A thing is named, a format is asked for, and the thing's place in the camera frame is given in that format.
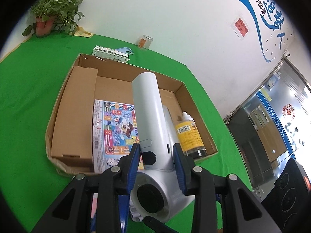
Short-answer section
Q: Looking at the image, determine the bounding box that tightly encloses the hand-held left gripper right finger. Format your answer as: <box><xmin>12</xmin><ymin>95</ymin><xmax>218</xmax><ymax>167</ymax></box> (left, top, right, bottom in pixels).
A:
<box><xmin>172</xmin><ymin>143</ymin><xmax>277</xmax><ymax>233</ymax></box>

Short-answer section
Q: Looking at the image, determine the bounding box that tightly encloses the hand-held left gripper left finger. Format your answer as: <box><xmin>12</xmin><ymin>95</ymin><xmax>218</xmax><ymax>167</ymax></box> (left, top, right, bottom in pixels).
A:
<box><xmin>31</xmin><ymin>143</ymin><xmax>141</xmax><ymax>233</ymax></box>

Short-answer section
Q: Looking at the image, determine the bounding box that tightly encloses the colourful board game box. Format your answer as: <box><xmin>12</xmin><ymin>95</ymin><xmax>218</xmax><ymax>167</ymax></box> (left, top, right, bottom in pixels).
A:
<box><xmin>92</xmin><ymin>99</ymin><xmax>145</xmax><ymax>174</ymax></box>

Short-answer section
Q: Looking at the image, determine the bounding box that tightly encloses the white hair dryer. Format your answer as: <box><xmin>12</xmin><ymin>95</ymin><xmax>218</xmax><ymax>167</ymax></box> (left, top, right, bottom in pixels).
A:
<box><xmin>130</xmin><ymin>72</ymin><xmax>195</xmax><ymax>224</ymax></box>

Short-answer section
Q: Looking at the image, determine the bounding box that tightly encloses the brown cardboard box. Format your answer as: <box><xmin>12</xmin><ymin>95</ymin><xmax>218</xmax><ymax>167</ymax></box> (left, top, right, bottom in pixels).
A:
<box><xmin>46</xmin><ymin>53</ymin><xmax>218</xmax><ymax>177</ymax></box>

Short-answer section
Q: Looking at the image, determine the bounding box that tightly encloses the yellow label bottle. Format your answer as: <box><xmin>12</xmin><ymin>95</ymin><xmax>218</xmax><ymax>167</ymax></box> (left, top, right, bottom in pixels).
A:
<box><xmin>175</xmin><ymin>112</ymin><xmax>207</xmax><ymax>160</ymax></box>

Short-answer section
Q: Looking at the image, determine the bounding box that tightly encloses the glass door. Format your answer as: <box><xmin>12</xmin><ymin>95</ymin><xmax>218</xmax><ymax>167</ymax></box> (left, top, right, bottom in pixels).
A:
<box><xmin>224</xmin><ymin>56</ymin><xmax>311</xmax><ymax>199</ymax></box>

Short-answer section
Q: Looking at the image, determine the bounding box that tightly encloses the green white flat box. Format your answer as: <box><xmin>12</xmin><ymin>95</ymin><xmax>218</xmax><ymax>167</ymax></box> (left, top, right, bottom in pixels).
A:
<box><xmin>92</xmin><ymin>45</ymin><xmax>129</xmax><ymax>63</ymax></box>

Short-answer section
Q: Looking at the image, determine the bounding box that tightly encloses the light blue phone case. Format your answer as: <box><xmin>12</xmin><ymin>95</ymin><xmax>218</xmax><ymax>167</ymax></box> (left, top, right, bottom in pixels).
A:
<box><xmin>115</xmin><ymin>46</ymin><xmax>135</xmax><ymax>58</ymax></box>

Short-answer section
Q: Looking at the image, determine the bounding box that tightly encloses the glass jar orange label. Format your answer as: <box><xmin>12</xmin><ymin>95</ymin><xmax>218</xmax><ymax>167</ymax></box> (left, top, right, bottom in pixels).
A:
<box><xmin>138</xmin><ymin>35</ymin><xmax>154</xmax><ymax>50</ymax></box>

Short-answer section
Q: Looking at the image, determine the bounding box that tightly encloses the green tablecloth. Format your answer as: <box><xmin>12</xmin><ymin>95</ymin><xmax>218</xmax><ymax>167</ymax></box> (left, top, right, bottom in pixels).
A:
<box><xmin>0</xmin><ymin>33</ymin><xmax>263</xmax><ymax>233</ymax></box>

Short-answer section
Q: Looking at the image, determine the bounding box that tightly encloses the yellow paper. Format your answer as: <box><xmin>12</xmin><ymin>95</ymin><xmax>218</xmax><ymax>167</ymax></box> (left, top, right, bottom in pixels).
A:
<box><xmin>74</xmin><ymin>25</ymin><xmax>94</xmax><ymax>38</ymax></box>

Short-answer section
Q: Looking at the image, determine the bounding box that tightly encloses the potted green plant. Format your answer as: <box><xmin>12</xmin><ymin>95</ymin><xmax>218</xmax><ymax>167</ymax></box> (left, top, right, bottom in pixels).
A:
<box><xmin>21</xmin><ymin>0</ymin><xmax>86</xmax><ymax>38</ymax></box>

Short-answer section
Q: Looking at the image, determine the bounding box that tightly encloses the red wall sign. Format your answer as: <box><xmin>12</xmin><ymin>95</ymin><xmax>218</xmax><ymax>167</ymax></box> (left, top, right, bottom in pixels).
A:
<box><xmin>230</xmin><ymin>17</ymin><xmax>252</xmax><ymax>39</ymax></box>

